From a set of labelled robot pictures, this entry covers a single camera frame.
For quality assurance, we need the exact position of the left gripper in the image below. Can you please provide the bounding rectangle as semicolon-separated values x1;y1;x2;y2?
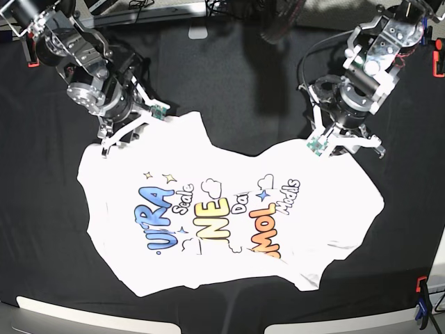
330;123;368;157

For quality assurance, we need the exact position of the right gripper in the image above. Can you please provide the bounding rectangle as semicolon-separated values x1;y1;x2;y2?
118;123;142;144

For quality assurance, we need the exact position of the white graphic t-shirt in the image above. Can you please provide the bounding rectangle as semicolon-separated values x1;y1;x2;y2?
78;112;385;297

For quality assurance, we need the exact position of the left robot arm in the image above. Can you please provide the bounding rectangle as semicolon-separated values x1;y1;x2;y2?
300;1;444;158

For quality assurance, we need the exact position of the red black clamp far left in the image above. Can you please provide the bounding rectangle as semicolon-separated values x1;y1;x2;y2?
21;35;40;68

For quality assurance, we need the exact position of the red black clamp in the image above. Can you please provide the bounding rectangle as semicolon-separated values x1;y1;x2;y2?
21;35;40;68
432;38;444;78

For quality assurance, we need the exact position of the red black clamp far right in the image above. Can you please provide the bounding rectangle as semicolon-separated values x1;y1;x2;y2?
432;38;444;78

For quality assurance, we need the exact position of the red blue clamp near right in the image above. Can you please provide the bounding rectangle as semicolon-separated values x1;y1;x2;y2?
414;276;430;331

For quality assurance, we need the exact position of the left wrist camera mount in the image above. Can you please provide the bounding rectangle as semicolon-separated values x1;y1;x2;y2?
305;102;386;159

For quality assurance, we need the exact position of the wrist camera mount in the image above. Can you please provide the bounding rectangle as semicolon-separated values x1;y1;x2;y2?
97;77;171;158
305;102;386;159

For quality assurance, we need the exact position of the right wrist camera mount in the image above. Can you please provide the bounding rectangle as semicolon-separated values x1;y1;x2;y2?
97;77;171;158

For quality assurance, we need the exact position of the black red cable bundle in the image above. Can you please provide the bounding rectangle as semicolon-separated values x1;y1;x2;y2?
259;0;307;45

